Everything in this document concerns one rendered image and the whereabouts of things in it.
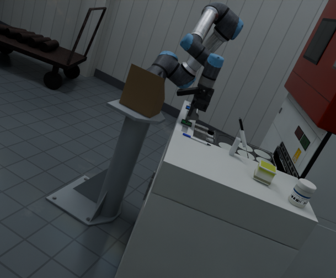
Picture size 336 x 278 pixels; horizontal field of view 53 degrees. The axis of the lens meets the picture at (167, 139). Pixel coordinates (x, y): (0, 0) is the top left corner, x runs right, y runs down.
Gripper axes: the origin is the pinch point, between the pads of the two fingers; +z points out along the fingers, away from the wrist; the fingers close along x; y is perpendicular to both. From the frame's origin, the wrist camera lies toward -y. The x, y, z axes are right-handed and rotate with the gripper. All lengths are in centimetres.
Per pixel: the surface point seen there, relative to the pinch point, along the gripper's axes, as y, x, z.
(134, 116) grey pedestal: -27.5, 17.8, 15.6
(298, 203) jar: 51, -45, -1
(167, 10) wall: -65, 300, -28
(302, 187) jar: 49, -44, -7
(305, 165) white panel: 59, -14, -6
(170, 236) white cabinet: 11, -50, 32
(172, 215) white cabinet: 8, -50, 22
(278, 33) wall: 71, 262, -52
